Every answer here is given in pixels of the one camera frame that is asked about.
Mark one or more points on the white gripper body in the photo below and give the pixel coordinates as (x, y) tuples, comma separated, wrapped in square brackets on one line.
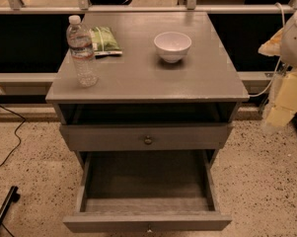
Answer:
[(294, 39)]

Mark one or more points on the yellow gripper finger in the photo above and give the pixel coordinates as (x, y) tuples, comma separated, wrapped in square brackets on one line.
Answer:
[(272, 46)]

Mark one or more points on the grey drawer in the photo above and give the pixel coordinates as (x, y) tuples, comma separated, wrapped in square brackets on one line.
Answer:
[(127, 191), (128, 137)]

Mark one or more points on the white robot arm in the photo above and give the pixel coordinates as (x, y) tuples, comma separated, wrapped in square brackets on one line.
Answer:
[(288, 51)]

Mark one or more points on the brass top drawer knob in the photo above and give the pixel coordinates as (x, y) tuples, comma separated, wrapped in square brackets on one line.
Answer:
[(148, 140)]

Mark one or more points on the grey top drawer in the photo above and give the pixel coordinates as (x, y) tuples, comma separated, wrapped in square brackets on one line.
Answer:
[(128, 137)]

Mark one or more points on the white ceramic bowl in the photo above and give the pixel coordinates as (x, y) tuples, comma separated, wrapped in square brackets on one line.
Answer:
[(172, 46)]

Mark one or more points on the green snack bag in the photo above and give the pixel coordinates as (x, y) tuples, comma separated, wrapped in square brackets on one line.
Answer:
[(104, 42)]

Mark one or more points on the clear plastic water bottle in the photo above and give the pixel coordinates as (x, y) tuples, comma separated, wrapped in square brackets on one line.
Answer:
[(82, 53)]

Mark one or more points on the black stand leg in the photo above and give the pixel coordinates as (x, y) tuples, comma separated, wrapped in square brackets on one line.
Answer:
[(12, 196)]

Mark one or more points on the metal railing frame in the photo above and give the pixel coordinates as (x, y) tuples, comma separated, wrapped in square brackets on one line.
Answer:
[(148, 4)]

